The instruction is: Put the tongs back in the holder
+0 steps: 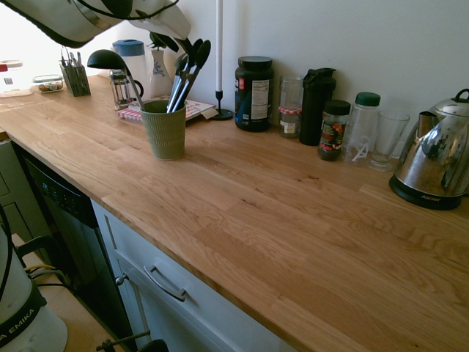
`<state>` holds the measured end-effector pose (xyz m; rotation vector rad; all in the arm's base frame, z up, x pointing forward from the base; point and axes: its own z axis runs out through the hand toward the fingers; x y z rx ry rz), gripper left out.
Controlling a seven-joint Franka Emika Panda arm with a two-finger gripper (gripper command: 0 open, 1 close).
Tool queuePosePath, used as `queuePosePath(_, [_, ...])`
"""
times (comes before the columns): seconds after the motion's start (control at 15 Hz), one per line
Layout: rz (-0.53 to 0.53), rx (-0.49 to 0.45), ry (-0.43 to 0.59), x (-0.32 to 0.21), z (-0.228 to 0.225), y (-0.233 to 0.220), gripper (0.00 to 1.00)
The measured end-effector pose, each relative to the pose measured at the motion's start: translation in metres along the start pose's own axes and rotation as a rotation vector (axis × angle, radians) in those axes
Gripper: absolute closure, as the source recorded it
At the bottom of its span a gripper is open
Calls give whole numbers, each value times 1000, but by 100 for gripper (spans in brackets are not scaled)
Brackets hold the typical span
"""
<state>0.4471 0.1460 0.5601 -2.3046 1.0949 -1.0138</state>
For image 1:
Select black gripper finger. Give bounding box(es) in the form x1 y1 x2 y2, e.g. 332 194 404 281
175 35 194 56
149 31 180 53

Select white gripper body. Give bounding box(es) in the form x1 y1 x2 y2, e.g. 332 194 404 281
128 0 193 40

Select steel tongs with black tips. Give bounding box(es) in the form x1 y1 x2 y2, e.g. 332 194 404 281
168 37 213 114

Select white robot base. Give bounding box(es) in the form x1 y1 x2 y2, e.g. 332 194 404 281
0 219 70 352

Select green ribbed utensil holder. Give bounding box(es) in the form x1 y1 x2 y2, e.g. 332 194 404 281
139 99 188 161

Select black slotted spatula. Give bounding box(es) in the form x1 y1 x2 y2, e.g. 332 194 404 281
166 52 190 113

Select white pitcher blue lid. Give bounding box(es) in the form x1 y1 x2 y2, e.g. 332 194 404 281
111 38 151 108

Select red checkered book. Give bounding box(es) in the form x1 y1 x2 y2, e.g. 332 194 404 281
117 97 218 122

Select glass French press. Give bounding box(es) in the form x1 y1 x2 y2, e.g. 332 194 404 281
109 68 144 111

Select black protein powder tub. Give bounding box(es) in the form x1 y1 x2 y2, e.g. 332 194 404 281
234 55 276 133

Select metal cutlery bundle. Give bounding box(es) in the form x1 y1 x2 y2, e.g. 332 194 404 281
59 45 84 69

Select grey cutlery caddy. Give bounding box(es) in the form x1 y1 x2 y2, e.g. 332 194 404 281
59 64 92 98

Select glass food container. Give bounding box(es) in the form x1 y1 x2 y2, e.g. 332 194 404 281
32 74 64 94

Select glass jar red checkered band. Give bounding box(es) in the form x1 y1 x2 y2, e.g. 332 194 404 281
278 76 305 139

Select black shaker bottle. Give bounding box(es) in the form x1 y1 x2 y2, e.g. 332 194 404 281
298 67 337 147

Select white container red clip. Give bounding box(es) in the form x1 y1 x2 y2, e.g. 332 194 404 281
0 59 34 98

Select spice jar black lid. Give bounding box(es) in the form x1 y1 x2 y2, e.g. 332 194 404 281
317 99 352 163

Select clear bottle green lid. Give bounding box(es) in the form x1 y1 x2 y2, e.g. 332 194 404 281
341 92 382 168

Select black dishwasher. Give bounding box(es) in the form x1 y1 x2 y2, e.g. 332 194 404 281
14 144 137 350

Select clear drinking glass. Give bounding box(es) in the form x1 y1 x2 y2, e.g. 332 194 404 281
365 110 411 173

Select pale grey drawer cabinet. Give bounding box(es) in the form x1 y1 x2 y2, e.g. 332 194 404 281
90 199 296 352

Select stainless steel electric kettle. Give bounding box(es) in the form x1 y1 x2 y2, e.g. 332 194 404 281
388 88 469 211

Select black metal clamp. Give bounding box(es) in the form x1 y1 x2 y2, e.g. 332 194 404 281
95 329 170 352

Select black ladle steel handle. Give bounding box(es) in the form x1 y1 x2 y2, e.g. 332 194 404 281
86 48 146 111

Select silver drawer handle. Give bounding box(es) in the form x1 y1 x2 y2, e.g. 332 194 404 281
143 264 188 303

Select yellow cables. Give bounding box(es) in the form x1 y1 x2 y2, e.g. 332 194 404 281
24 264 70 285

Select black base cable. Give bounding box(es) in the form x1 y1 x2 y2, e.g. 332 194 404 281
0 201 18 307

